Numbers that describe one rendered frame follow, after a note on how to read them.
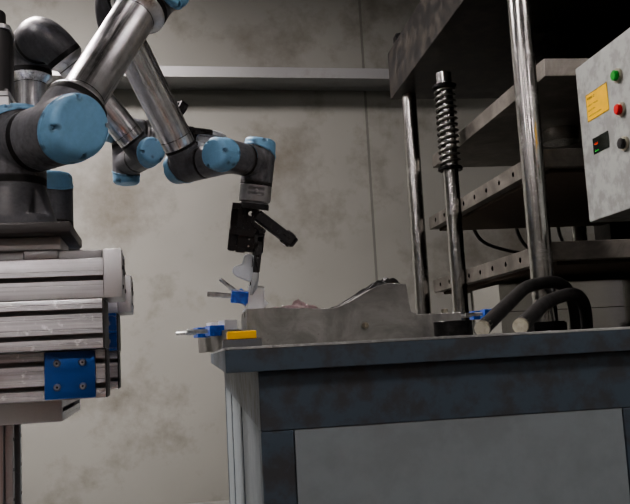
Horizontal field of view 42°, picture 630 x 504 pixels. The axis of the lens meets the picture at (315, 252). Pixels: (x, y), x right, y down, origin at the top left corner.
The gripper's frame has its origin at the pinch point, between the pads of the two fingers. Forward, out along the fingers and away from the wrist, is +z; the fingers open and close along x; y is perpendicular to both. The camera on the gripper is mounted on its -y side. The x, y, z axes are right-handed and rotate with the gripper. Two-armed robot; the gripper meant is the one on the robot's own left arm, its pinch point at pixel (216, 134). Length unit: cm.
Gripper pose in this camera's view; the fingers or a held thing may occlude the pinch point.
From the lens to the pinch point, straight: 255.2
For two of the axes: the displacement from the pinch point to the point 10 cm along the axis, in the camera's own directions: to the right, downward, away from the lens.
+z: 8.0, 0.3, 5.9
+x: 5.9, 0.1, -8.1
